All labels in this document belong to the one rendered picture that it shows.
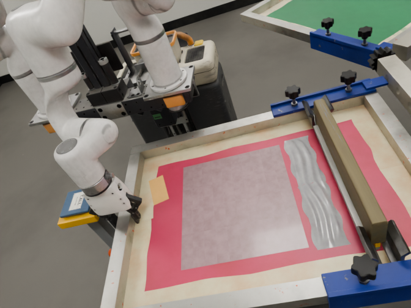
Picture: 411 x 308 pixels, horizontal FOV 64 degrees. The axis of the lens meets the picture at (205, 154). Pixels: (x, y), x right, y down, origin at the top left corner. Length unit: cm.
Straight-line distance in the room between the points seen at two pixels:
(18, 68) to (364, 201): 103
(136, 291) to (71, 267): 155
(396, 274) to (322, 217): 20
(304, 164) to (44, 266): 198
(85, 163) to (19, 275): 192
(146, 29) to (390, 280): 82
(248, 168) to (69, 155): 48
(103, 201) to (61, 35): 41
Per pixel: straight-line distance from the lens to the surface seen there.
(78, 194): 115
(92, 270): 227
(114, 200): 86
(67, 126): 85
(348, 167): 78
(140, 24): 98
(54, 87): 75
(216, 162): 100
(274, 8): 183
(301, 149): 97
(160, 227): 92
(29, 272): 259
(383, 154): 96
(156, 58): 101
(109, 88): 113
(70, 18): 68
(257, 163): 96
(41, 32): 68
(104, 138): 79
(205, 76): 165
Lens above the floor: 165
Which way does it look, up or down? 42 degrees down
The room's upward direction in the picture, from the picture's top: 23 degrees counter-clockwise
